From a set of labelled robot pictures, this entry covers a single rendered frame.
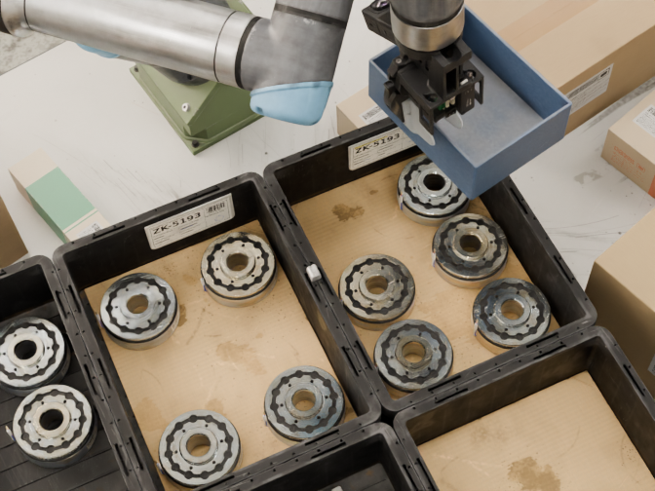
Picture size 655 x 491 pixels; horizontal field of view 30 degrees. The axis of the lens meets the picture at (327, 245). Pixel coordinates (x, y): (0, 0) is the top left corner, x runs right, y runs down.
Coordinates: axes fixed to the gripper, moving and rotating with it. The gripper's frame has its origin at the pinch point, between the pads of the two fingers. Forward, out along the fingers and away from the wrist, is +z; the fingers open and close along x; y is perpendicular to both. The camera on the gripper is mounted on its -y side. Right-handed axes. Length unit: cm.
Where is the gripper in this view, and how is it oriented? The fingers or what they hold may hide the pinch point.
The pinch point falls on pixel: (421, 120)
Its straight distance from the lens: 146.0
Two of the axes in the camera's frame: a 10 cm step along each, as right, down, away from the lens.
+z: 0.9, 4.7, 8.8
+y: 5.5, 7.1, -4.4
